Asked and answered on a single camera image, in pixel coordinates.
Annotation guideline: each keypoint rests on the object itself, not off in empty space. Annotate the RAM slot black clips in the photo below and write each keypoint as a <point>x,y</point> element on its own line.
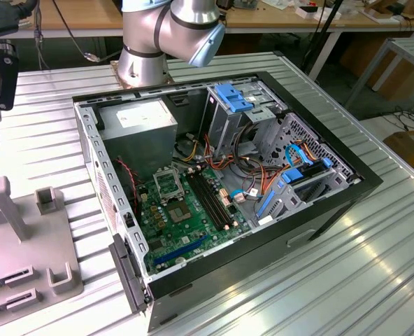
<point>215,199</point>
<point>207,201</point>

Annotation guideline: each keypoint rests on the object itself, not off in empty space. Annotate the grey metal disk bay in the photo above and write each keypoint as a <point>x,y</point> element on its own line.
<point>284,203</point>

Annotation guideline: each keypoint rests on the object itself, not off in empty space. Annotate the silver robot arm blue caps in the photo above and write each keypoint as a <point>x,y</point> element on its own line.
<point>179,21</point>

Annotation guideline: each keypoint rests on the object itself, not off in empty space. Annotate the grey power supply white label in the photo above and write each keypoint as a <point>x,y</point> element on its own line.
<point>137,147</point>

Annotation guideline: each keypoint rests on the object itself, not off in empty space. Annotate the grey parts rack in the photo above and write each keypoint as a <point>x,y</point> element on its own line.
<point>25,252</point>

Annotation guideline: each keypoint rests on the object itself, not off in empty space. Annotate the black open PC case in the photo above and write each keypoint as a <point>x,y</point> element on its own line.
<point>263,266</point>

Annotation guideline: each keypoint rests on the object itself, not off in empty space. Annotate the blue plastic cage latch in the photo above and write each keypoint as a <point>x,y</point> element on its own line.
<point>233,99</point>

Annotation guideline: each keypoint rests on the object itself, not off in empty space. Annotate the grey metal slat table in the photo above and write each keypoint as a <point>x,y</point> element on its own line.
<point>413,49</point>

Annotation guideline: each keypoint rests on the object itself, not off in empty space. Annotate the blue disk carrier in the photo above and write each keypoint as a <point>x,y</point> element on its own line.
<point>292,175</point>

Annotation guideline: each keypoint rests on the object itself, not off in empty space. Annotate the black case fan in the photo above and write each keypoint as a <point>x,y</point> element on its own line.
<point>123,182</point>

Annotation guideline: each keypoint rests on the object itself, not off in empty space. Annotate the green motherboard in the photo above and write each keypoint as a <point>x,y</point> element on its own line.
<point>189,234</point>

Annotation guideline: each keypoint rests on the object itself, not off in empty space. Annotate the blue expansion slot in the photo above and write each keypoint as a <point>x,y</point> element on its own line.
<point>180,250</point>

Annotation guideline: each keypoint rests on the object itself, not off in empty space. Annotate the RAM slot white clips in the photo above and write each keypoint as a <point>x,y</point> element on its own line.
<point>211,200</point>
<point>219,197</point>

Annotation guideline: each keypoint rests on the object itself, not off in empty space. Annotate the cardboard box white label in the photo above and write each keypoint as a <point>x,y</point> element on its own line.
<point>413,150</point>

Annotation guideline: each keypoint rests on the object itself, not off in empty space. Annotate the long wooden desk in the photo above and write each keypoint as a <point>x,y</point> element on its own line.
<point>88,17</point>

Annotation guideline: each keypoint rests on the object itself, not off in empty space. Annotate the small white box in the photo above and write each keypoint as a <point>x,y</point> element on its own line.
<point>324,14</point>

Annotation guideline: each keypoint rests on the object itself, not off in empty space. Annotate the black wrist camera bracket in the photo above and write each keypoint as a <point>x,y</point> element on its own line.
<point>6,84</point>

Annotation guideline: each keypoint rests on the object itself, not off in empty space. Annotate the brown cardboard box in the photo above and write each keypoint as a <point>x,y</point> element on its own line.
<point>361,59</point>

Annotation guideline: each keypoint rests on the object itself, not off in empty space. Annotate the blue plastic bay lever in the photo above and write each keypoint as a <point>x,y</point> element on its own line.
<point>265,204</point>

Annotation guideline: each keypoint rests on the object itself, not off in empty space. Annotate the CPU socket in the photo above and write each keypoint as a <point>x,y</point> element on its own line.
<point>180,211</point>

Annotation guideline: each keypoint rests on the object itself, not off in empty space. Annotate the grey metal drive cage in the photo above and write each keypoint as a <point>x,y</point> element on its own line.
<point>224,119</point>

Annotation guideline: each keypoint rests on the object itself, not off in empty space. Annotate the black slanted pole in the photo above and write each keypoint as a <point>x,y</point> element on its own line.
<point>324,33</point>

